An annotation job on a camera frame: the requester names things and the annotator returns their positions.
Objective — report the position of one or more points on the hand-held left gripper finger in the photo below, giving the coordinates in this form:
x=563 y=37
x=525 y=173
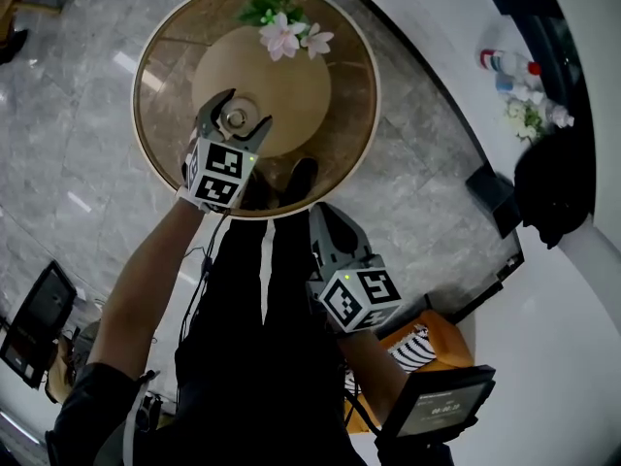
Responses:
x=208 y=114
x=259 y=136

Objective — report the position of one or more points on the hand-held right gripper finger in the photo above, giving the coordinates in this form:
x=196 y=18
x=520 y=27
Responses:
x=363 y=243
x=321 y=241

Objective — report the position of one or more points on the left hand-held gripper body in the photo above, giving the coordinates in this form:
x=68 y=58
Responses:
x=218 y=173

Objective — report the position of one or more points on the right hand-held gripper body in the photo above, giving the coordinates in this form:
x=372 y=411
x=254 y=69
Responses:
x=359 y=299

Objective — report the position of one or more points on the person's left forearm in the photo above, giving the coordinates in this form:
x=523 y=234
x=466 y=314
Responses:
x=136 y=284

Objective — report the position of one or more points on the person's right forearm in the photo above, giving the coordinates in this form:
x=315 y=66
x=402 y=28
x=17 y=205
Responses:
x=373 y=367

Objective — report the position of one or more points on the round glass coffee table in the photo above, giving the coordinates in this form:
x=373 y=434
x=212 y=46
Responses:
x=165 y=66

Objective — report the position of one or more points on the black white striped cushion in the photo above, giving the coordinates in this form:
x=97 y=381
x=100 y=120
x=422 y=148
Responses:
x=412 y=350

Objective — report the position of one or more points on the pink white artificial flower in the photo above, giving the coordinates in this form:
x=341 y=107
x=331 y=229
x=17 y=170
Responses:
x=281 y=37

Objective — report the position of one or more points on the orange seat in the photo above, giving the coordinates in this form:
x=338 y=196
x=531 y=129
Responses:
x=451 y=342

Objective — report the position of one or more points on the person's black clothed body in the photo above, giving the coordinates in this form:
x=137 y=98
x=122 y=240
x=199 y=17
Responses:
x=252 y=333

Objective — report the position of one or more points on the black tablet screen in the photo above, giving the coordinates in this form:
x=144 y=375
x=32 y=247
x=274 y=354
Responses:
x=439 y=408

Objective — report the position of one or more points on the dark grey box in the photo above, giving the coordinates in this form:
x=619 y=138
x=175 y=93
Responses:
x=492 y=197

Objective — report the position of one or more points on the black backpack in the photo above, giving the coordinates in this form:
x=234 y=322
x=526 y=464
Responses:
x=553 y=187

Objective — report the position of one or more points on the long white low bench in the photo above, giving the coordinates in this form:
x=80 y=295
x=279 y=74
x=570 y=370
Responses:
x=436 y=27

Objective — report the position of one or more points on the clear plastic bottle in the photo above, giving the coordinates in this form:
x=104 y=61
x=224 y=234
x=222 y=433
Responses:
x=516 y=88
x=555 y=113

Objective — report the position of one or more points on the black monitor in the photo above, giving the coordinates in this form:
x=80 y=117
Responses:
x=41 y=318

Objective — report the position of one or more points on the white bottle with red cap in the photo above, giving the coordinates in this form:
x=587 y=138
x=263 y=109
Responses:
x=507 y=61

